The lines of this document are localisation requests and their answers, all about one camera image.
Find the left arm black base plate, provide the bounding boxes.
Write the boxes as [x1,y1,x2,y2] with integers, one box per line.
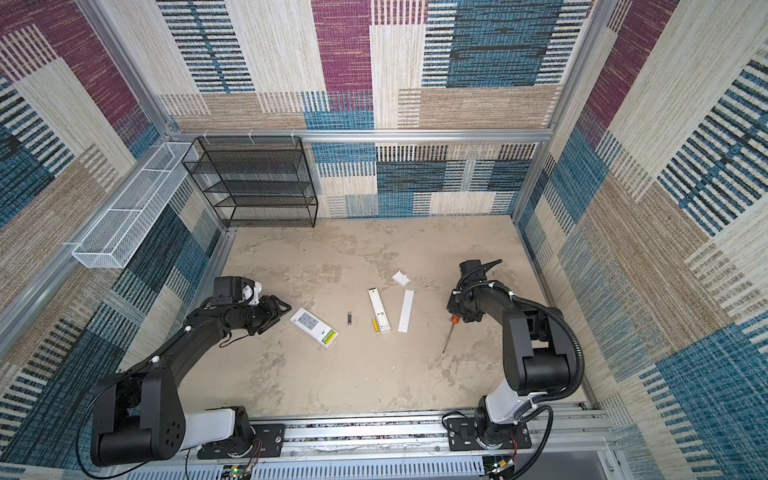
[196,423,286,461]

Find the small white battery cover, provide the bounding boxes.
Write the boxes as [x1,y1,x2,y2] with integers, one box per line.
[392,271,410,287]

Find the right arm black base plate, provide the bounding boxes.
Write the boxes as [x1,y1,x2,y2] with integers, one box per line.
[441,415,533,451]

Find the white remote with grey screen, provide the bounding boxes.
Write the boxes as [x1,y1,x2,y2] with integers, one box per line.
[290,308,339,348]

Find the aluminium front rail frame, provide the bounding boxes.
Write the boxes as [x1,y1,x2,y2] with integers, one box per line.
[127,403,633,479]

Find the orange handled screwdriver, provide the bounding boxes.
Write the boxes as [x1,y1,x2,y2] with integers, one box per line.
[441,315,460,353]

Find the white wire mesh basket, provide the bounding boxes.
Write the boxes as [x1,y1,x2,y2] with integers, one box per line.
[72,142,190,269]

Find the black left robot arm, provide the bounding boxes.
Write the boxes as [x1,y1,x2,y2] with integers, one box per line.
[89,276,291,467]

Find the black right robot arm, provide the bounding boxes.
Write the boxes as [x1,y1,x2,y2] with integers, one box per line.
[447,259,585,449]

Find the black wire mesh shelf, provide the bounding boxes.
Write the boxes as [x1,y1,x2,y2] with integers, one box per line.
[182,136,319,228]

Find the green batteries in remote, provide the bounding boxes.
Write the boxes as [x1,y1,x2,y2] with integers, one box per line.
[322,331,338,347]

